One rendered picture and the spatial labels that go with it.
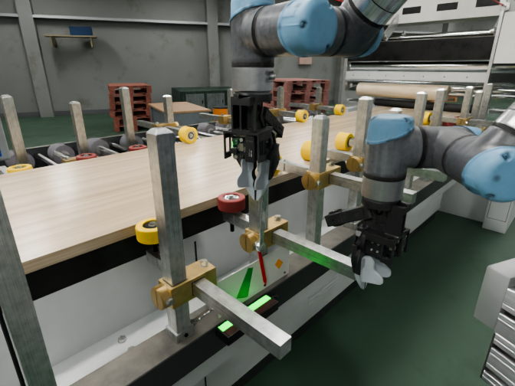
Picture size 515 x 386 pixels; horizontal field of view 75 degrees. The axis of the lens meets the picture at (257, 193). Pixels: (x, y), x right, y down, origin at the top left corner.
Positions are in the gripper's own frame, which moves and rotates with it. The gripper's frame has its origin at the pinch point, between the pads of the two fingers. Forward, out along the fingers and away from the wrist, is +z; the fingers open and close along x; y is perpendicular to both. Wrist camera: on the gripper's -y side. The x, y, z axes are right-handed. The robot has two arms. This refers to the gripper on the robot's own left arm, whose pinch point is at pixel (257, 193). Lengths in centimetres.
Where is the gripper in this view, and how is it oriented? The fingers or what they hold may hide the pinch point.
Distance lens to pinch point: 69.4
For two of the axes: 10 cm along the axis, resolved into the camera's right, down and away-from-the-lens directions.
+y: -4.1, 3.2, -8.5
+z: 0.0, 9.4, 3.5
